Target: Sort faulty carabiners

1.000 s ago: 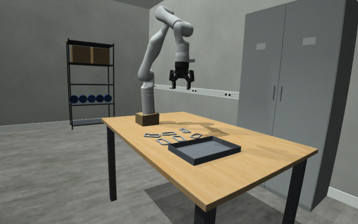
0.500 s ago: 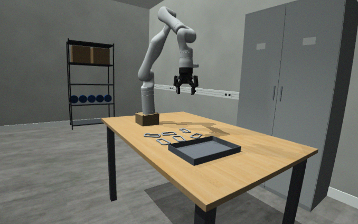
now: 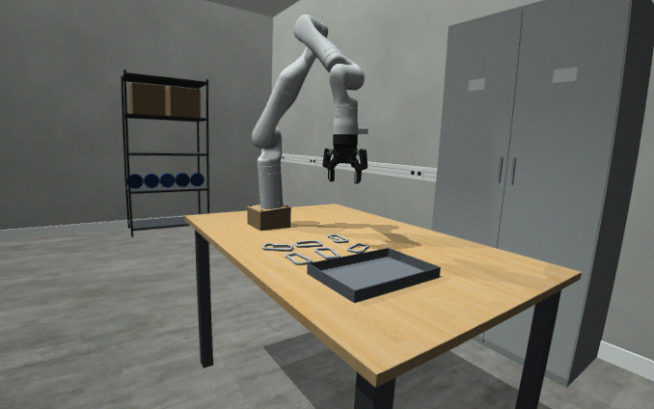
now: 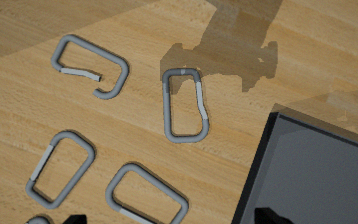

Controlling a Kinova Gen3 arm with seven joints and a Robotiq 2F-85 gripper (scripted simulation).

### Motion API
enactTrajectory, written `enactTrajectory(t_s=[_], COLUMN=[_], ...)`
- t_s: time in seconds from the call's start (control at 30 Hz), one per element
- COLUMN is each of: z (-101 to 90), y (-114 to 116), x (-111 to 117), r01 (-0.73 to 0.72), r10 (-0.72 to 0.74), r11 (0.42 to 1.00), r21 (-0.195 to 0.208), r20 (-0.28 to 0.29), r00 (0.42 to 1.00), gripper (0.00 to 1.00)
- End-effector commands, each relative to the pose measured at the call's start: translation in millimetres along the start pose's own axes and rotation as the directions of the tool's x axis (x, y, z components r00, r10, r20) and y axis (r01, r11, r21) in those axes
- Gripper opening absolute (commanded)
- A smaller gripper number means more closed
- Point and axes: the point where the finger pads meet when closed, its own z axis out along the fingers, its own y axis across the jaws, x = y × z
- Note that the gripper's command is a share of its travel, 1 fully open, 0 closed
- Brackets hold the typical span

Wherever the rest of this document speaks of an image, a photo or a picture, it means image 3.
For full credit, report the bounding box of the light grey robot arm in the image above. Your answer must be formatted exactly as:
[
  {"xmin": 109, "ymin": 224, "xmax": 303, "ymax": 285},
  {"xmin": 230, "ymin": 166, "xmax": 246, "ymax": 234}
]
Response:
[{"xmin": 252, "ymin": 14, "xmax": 368, "ymax": 209}]

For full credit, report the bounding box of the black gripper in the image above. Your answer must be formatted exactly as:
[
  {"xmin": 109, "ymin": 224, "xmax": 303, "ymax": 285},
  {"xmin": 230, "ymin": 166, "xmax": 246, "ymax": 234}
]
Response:
[{"xmin": 322, "ymin": 134, "xmax": 368, "ymax": 184}]

